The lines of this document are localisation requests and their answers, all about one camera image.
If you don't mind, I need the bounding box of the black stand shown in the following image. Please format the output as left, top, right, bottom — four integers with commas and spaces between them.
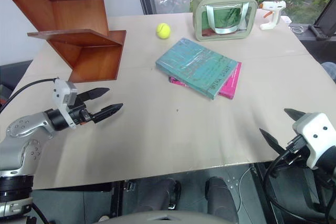
308, 0, 336, 41

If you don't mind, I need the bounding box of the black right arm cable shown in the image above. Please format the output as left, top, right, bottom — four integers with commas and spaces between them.
263, 134, 336, 224

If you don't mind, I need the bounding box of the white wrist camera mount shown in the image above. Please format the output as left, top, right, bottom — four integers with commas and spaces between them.
292, 112, 336, 170
51, 78, 78, 130

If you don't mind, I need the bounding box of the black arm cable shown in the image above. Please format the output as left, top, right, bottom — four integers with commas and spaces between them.
0, 77, 58, 113
263, 134, 336, 224

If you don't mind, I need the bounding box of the yellow tennis ball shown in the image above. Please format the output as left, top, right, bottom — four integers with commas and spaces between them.
156, 23, 172, 39

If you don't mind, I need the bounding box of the blue-grey object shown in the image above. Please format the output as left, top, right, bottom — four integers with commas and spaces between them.
321, 61, 336, 83

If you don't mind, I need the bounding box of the wooden zigzag shelf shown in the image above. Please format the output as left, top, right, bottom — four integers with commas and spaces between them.
0, 0, 127, 83

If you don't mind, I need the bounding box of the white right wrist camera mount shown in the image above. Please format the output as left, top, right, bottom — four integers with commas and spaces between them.
292, 112, 336, 170

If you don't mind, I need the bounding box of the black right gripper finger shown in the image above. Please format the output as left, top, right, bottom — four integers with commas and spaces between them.
284, 108, 307, 122
259, 128, 287, 155

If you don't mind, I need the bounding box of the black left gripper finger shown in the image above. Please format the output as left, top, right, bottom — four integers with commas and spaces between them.
91, 103, 124, 124
81, 88, 110, 102

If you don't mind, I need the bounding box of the magenta book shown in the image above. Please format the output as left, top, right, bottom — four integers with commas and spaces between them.
169, 61, 242, 100

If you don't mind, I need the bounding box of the dark rounded robot leg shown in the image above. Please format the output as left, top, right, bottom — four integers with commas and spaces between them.
132, 177, 182, 214
205, 177, 239, 224

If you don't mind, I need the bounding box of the grey robot torso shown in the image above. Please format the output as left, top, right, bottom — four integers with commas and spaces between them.
97, 209, 229, 224

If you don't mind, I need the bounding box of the white hot glue gun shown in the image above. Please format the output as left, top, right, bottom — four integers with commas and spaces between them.
259, 1, 287, 30

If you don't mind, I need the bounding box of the green transparent toiletry bag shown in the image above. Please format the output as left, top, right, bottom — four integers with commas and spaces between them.
193, 0, 258, 42

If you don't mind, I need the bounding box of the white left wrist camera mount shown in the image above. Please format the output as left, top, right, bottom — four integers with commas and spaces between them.
51, 78, 78, 130

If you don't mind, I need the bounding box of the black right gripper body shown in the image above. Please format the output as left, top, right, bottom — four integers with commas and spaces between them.
278, 137, 311, 168

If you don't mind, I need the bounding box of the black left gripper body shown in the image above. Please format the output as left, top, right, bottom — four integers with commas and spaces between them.
68, 96, 94, 126

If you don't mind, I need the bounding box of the teal book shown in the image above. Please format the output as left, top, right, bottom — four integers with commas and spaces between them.
155, 37, 238, 101

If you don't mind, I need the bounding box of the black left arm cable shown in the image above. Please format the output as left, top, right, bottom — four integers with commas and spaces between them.
0, 77, 58, 113

